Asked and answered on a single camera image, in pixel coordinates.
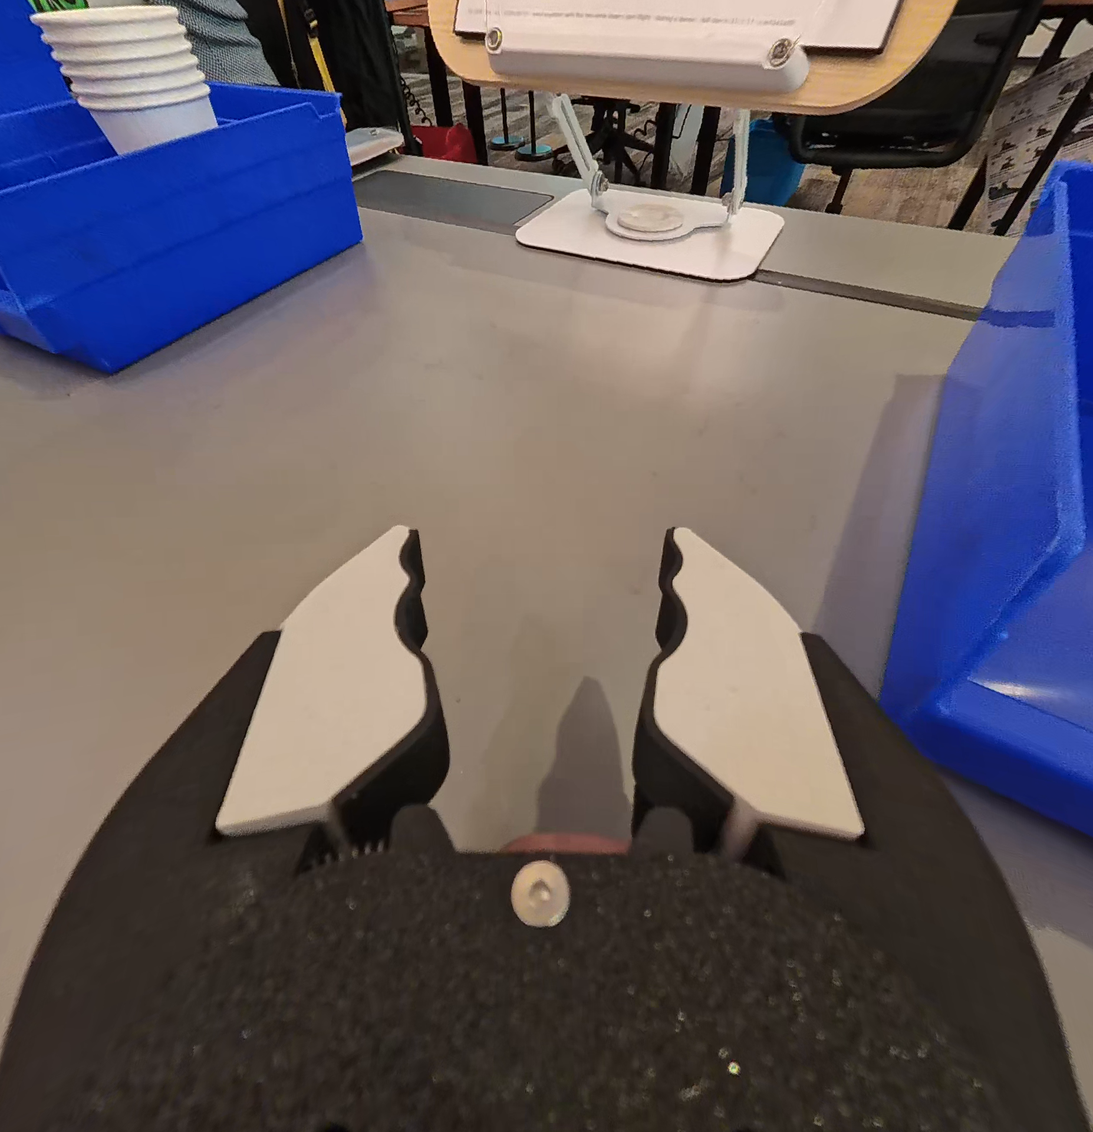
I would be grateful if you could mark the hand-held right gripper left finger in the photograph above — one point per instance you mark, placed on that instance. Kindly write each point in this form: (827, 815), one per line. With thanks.
(335, 707)

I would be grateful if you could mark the printed floor sign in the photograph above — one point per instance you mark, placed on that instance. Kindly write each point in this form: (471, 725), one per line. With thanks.
(1043, 115)

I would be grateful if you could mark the dark hanging cloth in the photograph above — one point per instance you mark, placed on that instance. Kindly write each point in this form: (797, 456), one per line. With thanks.
(335, 62)

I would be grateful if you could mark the stack of white paper cups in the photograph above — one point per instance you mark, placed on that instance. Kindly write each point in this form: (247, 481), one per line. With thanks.
(132, 79)

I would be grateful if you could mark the printed instruction sheet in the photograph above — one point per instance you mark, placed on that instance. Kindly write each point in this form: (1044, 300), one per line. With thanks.
(645, 21)

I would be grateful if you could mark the blue plastic bin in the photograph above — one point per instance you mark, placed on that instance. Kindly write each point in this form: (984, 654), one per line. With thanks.
(158, 247)
(998, 530)

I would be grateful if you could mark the black office chair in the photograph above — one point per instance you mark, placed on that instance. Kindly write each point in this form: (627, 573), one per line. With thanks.
(910, 115)

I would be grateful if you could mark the red bag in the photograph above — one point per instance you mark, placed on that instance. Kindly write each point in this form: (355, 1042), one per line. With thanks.
(445, 145)

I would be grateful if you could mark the blue storage box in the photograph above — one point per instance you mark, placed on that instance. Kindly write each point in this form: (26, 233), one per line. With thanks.
(768, 168)

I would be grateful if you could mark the white adjustable stand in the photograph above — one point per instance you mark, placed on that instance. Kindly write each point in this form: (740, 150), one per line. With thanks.
(653, 256)

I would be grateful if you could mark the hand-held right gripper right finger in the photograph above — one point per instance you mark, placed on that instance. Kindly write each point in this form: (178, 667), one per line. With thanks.
(751, 707)

